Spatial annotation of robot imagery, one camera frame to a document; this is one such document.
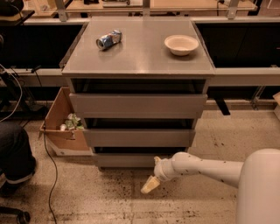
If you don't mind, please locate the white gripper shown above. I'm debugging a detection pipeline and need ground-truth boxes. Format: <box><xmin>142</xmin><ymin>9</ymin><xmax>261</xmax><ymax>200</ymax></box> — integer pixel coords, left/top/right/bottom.
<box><xmin>141</xmin><ymin>157</ymin><xmax>179</xmax><ymax>194</ymax></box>

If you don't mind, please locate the grey bottom drawer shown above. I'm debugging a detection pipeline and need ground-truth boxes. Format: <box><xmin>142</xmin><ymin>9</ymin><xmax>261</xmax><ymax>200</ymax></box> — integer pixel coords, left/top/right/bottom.
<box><xmin>94</xmin><ymin>153</ymin><xmax>172</xmax><ymax>168</ymax></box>

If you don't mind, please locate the grey drawer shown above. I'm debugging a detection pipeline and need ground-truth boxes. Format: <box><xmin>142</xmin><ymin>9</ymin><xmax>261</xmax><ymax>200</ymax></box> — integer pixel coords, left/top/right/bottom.
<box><xmin>83</xmin><ymin>129</ymin><xmax>195</xmax><ymax>147</ymax></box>
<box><xmin>94</xmin><ymin>153</ymin><xmax>172</xmax><ymax>168</ymax></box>
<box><xmin>69</xmin><ymin>94</ymin><xmax>207</xmax><ymax>119</ymax></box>

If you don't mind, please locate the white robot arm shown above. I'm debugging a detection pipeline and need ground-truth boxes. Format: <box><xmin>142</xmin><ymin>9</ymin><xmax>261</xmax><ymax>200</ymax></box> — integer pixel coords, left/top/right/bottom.
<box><xmin>141</xmin><ymin>149</ymin><xmax>280</xmax><ymax>224</ymax></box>

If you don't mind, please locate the grey middle drawer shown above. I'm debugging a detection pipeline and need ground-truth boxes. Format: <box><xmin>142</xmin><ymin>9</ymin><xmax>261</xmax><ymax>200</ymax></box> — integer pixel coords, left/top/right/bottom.
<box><xmin>83</xmin><ymin>129</ymin><xmax>195</xmax><ymax>147</ymax></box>

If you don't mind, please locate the grey drawer cabinet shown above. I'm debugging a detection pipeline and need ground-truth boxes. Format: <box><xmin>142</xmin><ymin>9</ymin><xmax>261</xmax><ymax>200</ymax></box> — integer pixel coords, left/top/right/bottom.
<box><xmin>62</xmin><ymin>17</ymin><xmax>214</xmax><ymax>156</ymax></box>

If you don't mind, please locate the grey top drawer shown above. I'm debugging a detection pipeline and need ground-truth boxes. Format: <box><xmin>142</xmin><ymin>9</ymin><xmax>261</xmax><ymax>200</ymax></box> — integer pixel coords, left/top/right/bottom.
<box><xmin>69</xmin><ymin>94</ymin><xmax>207</xmax><ymax>119</ymax></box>

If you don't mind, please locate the brown cardboard box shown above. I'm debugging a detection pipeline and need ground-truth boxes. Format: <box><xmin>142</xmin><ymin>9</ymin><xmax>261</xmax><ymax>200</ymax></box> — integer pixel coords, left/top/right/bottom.
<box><xmin>40</xmin><ymin>87</ymin><xmax>93</xmax><ymax>156</ymax></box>

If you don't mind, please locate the crumpled green white trash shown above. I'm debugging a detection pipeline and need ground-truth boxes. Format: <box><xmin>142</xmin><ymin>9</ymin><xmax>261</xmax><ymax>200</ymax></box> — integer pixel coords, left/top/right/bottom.
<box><xmin>59</xmin><ymin>113</ymin><xmax>84</xmax><ymax>131</ymax></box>

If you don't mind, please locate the black office chair base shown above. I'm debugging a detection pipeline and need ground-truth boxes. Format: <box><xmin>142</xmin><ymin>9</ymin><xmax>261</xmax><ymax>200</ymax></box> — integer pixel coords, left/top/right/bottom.
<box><xmin>0</xmin><ymin>206</ymin><xmax>31</xmax><ymax>224</ymax></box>

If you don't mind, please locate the white paper bowl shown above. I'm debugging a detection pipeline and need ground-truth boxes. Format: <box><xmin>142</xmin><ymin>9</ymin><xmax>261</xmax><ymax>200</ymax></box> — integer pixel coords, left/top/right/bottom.
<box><xmin>164</xmin><ymin>35</ymin><xmax>199</xmax><ymax>56</ymax></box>

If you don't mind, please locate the crushed blue soda can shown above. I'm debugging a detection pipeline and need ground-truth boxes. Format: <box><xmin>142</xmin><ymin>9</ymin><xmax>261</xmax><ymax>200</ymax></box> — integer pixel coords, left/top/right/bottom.
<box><xmin>96</xmin><ymin>30</ymin><xmax>123</xmax><ymax>51</ymax></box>

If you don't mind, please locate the black floor cable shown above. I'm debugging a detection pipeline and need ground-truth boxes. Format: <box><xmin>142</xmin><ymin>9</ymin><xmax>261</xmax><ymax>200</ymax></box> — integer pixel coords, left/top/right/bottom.
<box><xmin>31</xmin><ymin>66</ymin><xmax>59</xmax><ymax>224</ymax></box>

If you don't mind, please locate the white cable at left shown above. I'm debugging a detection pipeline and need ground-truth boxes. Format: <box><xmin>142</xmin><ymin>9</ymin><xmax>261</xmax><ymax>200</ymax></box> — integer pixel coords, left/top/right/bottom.
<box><xmin>0</xmin><ymin>64</ymin><xmax>24</xmax><ymax>123</ymax></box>

